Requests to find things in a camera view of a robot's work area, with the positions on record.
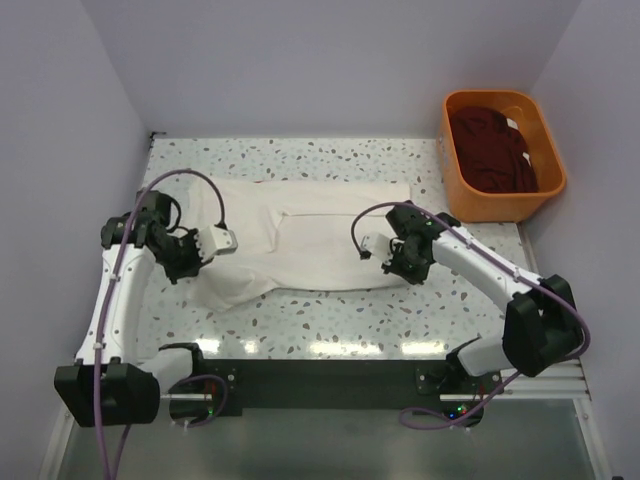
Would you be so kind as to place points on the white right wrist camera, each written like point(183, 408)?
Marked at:
point(376, 245)

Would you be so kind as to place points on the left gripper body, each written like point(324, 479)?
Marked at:
point(185, 263)

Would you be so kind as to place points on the white t shirt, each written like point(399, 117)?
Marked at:
point(290, 234)

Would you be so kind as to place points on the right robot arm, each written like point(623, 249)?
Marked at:
point(541, 324)

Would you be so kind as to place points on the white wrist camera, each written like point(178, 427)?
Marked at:
point(376, 245)
point(214, 241)

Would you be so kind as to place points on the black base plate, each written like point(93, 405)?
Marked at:
point(326, 384)

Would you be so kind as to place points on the orange plastic basket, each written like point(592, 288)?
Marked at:
point(473, 206)

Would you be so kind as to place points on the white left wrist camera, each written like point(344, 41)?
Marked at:
point(214, 241)

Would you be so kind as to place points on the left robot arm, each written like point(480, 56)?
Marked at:
point(120, 310)

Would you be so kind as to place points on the aluminium frame rail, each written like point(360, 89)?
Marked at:
point(473, 411)

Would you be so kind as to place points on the dark red t shirt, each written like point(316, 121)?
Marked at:
point(493, 156)

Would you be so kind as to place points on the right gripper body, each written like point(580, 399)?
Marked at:
point(400, 265)

